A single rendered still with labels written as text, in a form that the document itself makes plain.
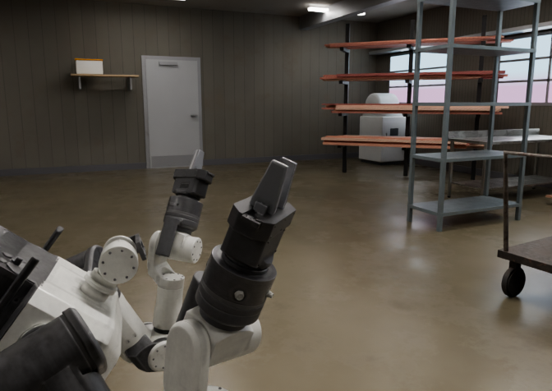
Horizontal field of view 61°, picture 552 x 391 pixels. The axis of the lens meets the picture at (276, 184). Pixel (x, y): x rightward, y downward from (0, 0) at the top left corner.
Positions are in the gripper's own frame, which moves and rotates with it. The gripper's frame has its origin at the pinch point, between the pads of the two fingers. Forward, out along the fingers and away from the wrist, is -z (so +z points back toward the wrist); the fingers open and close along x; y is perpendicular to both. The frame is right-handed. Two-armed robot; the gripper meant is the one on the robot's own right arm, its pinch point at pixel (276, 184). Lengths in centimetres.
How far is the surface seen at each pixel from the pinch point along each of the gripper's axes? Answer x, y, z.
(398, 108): 744, -40, -8
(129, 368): 129, -66, 151
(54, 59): 637, -621, 135
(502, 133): 690, 111, -31
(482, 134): 665, 85, -19
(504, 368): 187, 97, 84
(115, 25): 706, -571, 44
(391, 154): 947, -30, 84
